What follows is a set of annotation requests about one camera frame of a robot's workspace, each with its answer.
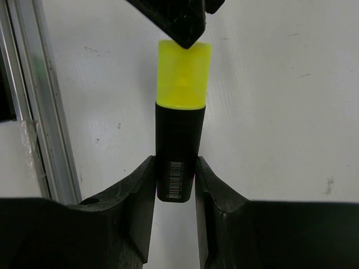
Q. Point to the yellow highlighter marker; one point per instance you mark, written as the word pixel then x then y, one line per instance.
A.
pixel 182 84

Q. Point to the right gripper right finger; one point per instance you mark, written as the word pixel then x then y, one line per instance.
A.
pixel 234 232

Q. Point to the aluminium front rail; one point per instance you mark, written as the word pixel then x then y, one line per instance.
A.
pixel 31 78

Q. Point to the white foil cover sheet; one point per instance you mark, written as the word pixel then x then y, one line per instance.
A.
pixel 22 172

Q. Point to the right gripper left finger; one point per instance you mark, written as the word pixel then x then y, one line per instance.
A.
pixel 110 229

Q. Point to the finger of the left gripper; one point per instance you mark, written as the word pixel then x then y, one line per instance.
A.
pixel 184 21

